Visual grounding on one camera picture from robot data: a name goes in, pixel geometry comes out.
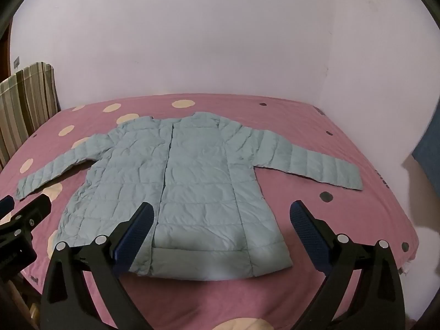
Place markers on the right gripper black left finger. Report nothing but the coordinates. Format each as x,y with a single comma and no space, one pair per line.
66,301

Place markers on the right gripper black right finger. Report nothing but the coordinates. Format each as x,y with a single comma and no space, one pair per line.
361,289

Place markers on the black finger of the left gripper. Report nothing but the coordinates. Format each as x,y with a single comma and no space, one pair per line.
6,206
31,215

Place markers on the light teal quilted down jacket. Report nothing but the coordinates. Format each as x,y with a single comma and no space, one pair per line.
211,221

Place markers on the pink polka dot bedspread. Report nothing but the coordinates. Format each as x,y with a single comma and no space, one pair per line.
272,301

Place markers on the blue fabric item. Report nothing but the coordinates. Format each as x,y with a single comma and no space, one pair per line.
427,151

